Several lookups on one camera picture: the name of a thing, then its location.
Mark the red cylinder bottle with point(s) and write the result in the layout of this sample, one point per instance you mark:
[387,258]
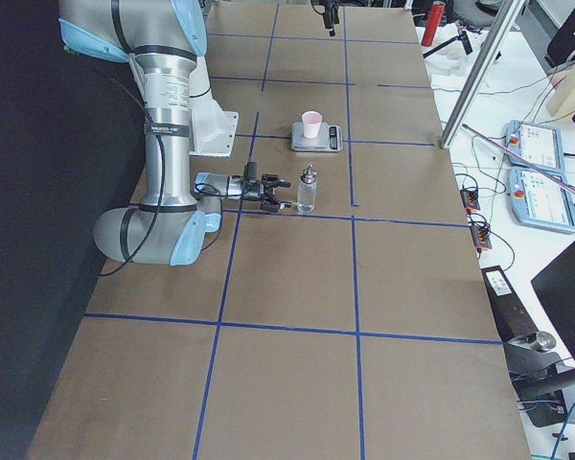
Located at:
[434,18]

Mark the orange black connector block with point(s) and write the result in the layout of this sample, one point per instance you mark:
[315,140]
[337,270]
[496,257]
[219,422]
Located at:
[470,200]

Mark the near teach pendant tablet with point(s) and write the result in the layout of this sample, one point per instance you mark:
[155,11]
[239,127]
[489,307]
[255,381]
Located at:
[539,202]

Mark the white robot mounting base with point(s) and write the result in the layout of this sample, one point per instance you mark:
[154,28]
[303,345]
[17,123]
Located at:
[213,128]

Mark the white digital kitchen scale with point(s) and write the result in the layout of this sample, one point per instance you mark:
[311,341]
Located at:
[329,138]

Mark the black box with label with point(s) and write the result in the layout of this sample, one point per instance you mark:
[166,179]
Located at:
[511,317]

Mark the aluminium frame post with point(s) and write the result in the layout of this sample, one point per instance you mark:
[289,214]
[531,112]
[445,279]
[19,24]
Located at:
[505,18]

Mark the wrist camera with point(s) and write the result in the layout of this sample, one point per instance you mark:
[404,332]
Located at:
[250,171]

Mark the black computer monitor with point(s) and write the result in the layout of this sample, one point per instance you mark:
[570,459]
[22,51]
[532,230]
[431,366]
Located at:
[555,289]

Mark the clear glass sauce bottle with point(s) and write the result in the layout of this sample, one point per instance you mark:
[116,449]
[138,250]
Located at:
[307,187]

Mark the black tool on bench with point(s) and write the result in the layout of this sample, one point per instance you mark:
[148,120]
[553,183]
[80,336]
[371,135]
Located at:
[454,41]

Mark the far teach pendant tablet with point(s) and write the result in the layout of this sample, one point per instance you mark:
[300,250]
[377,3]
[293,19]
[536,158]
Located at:
[538,144]

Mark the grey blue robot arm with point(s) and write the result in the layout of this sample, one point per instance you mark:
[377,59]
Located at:
[165,43]

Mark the teach pendant tablet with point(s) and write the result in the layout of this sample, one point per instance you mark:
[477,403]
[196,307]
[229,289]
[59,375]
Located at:
[538,144]
[539,202]

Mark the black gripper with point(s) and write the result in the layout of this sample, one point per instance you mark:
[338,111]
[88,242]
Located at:
[251,190]
[329,19]

